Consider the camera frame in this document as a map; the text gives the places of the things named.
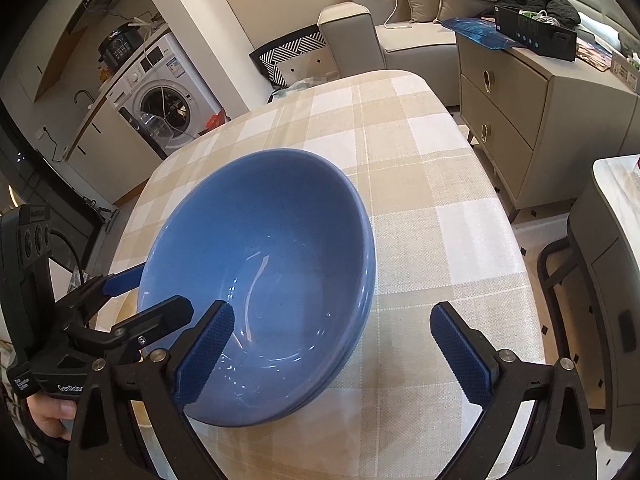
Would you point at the black white patterned chair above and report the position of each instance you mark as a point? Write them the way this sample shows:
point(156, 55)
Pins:
point(290, 55)

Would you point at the white washing machine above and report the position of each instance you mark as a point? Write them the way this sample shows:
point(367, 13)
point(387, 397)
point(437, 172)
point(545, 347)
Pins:
point(175, 75)

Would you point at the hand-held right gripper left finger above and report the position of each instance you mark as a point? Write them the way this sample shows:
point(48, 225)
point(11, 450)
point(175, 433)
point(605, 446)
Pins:
point(205, 355)

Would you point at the yellow bottle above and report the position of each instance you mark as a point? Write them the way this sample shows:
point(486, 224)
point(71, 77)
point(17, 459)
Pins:
point(106, 74)

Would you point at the kitchen faucet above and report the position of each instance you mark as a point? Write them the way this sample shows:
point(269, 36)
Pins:
point(80, 94)

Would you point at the beige checked tablecloth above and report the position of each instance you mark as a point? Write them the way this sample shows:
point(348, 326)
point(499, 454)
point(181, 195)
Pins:
point(425, 260)

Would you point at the long black box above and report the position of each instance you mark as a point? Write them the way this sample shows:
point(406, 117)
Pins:
point(535, 32)

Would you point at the tissue box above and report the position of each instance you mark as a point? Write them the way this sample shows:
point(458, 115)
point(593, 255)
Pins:
point(625, 72)

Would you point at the grey marble top table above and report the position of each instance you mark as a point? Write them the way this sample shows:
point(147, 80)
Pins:
point(610, 310)

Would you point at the grey sofa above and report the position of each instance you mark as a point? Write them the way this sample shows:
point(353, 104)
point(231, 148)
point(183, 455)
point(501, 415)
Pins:
point(350, 25)

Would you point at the black metal chair frame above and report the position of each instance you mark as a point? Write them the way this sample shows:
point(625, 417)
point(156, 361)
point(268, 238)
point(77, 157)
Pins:
point(542, 265)

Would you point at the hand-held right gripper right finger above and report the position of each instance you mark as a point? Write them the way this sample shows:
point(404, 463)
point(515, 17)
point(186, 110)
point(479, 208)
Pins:
point(460, 355)

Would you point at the black clothes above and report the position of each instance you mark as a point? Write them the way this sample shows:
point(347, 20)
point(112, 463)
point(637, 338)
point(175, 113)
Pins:
point(555, 5)

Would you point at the magazine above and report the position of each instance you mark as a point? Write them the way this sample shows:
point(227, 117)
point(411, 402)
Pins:
point(595, 55)

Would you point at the beige drawer cabinet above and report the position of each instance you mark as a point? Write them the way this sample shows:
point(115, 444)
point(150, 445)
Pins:
point(525, 120)

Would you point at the person's left hand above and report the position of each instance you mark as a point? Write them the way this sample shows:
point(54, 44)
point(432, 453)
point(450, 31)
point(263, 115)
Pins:
point(47, 415)

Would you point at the white kitchen base cabinets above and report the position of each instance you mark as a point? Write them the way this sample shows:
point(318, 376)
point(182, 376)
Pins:
point(110, 160)

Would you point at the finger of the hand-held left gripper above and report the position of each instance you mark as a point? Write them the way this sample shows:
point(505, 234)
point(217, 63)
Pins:
point(160, 315)
point(120, 280)

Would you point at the blue plastic bag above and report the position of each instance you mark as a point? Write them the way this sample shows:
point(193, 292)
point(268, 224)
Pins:
point(475, 32)

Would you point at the black pressure cooker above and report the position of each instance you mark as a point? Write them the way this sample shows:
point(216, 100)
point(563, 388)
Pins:
point(117, 47)

